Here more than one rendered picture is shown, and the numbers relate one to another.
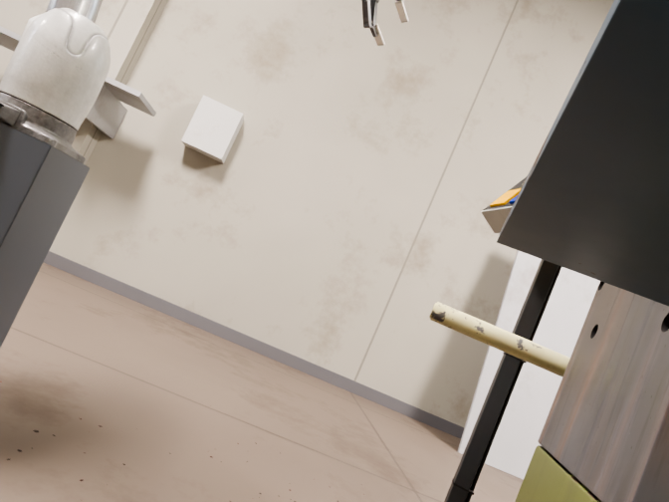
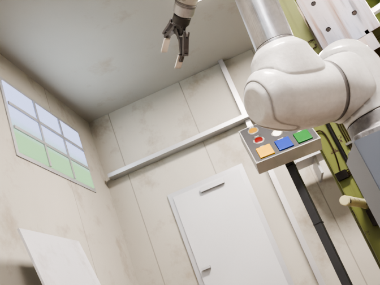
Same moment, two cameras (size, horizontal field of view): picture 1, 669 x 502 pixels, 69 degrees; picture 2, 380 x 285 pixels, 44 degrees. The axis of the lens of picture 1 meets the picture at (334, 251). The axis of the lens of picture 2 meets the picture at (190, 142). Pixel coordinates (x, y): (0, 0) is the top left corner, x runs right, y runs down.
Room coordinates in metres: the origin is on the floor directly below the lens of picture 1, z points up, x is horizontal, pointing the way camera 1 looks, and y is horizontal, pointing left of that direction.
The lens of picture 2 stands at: (1.21, 1.88, 0.34)
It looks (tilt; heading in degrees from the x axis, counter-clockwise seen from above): 21 degrees up; 282
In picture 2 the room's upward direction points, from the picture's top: 22 degrees counter-clockwise
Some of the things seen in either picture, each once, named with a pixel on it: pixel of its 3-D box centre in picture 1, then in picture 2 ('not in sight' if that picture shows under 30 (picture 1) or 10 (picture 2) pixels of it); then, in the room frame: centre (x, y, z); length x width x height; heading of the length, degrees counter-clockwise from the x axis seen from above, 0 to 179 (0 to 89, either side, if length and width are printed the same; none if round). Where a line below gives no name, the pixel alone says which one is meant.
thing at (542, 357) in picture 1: (527, 351); (355, 202); (1.06, -0.47, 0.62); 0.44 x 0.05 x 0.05; 76
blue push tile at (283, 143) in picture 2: not in sight; (284, 144); (1.24, -0.41, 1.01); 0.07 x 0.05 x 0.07; 11
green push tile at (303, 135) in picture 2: not in sight; (302, 136); (1.15, -0.43, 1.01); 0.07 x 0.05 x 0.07; 11
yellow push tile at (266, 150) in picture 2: (507, 198); (265, 151); (1.34, -0.39, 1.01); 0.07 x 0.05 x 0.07; 11
